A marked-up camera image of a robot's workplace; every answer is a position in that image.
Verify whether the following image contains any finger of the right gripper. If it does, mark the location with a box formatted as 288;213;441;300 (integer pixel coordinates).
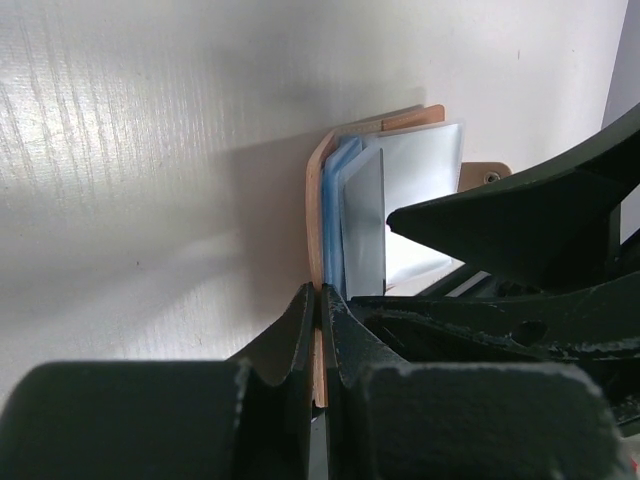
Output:
349;273;639;360
387;107;639;290

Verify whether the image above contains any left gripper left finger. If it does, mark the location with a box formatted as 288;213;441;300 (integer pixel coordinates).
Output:
1;284;315;479

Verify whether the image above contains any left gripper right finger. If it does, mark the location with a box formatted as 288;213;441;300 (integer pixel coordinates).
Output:
321;285;625;479

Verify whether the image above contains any white credit card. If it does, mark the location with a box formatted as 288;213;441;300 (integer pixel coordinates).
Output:
341;147;385;299

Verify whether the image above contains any brown leather card holder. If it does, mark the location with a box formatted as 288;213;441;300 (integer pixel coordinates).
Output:
303;103;514;407

